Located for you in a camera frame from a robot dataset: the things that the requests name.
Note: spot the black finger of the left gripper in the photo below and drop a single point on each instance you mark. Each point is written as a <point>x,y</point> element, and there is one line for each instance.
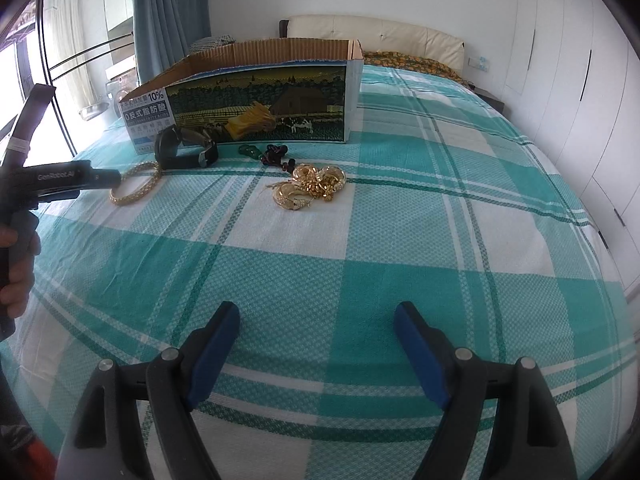
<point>97,179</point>

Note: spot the cream bed headboard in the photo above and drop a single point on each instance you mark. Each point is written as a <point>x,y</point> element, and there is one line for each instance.
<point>377,35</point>

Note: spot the gold woven bangle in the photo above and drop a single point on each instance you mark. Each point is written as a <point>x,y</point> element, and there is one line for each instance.
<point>137,182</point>

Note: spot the orange floral quilt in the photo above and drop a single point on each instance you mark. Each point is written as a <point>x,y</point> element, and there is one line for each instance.
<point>402,61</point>

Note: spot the person's left hand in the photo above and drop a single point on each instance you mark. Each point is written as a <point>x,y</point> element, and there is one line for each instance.
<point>15,295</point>

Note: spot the pile of clothes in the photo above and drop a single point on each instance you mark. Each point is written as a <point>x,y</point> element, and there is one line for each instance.
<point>211,42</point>

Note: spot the blue curtain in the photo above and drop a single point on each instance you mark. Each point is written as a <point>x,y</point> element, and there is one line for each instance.
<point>164,31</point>

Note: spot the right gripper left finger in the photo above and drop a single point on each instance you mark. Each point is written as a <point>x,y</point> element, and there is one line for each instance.
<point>105,437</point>

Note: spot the teal plaid bed sheet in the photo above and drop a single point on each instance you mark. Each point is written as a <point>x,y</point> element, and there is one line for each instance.
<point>446,205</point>

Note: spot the glass sliding door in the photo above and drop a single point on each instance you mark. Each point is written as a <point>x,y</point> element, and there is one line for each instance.
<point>75,46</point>

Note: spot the open cardboard box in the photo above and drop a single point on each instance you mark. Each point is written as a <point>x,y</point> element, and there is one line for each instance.
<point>273,90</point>

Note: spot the wall socket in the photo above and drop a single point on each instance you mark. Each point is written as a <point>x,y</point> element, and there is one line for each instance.
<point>479,63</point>

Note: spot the dark wooden nightstand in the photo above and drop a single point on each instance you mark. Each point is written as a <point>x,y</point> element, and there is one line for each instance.
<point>496,103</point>

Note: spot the white wardrobe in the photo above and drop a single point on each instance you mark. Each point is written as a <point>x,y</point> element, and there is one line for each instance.
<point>573,88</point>

